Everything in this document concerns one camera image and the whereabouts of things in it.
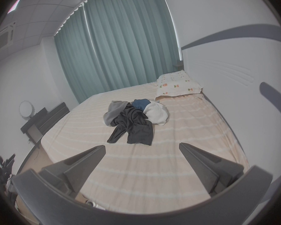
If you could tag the white printed pillow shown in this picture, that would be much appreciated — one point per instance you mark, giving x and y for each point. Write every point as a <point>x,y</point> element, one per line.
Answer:
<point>175,85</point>

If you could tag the blue-green curtain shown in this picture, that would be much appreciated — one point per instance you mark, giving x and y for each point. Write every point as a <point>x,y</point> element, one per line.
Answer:
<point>72,55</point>
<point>131,36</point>

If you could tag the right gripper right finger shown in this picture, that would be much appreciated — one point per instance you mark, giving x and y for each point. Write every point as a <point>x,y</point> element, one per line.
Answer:
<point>208,170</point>

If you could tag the ceiling air conditioner vent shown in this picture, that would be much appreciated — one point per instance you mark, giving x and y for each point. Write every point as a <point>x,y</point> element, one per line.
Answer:
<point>2,37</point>

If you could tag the dark dressing table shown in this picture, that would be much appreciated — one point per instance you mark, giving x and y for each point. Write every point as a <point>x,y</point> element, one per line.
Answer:
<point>34,122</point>

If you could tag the dark blue garment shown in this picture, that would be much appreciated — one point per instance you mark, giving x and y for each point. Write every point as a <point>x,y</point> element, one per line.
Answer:
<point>140,104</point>

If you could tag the white garment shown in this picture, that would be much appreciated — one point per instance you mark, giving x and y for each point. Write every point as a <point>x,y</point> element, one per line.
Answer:
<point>155,114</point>

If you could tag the round white mirror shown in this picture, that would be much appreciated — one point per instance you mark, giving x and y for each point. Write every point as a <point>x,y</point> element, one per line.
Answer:
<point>26,108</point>

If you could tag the bed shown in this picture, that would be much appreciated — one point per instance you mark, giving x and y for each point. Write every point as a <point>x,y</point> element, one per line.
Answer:
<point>154,167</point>

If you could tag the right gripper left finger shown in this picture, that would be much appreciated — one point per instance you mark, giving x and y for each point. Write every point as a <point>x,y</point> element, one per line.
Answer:
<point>70,172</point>

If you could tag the grey garment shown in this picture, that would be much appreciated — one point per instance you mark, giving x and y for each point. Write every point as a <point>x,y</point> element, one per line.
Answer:
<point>113,112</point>

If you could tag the dark chest of drawers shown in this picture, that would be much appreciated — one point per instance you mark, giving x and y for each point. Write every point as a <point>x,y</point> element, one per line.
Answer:
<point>55,116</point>

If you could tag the black garment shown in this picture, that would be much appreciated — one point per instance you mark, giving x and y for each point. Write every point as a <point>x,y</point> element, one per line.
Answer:
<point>135,128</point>

